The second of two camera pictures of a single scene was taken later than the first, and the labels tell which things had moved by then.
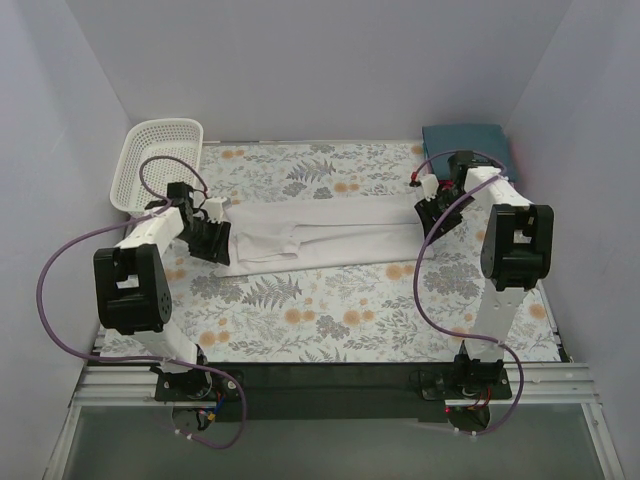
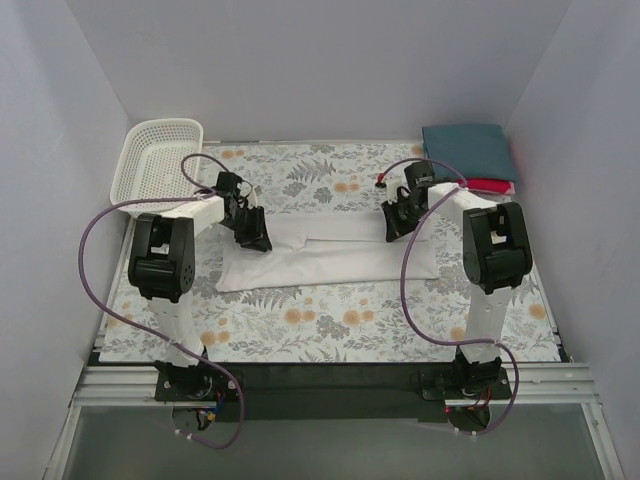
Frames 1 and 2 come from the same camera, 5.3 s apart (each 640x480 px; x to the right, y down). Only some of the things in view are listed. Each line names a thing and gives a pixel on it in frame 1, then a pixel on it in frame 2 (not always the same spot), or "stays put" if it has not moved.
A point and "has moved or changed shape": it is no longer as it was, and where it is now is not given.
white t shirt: (282, 237) has moved or changed shape
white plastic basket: (151, 155) stays put
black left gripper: (201, 230) → (251, 226)
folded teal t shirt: (489, 143) stays put
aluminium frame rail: (545, 384) stays put
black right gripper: (445, 208) → (400, 218)
